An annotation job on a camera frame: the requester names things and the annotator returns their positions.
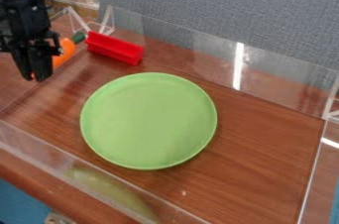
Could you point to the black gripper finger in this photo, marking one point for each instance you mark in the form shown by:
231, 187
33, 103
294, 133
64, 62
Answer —
21, 60
41, 63

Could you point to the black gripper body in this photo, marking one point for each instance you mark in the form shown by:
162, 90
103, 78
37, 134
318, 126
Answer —
45, 44

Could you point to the orange toy carrot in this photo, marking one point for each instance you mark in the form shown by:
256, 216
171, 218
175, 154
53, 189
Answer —
69, 47

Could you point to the green round plate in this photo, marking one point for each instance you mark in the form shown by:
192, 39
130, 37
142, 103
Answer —
148, 120

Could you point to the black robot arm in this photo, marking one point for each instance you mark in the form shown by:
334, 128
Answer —
27, 37

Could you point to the red plastic block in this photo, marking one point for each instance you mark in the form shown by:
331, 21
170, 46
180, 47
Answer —
114, 48

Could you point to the clear acrylic enclosure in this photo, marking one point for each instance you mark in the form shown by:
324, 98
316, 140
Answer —
254, 177

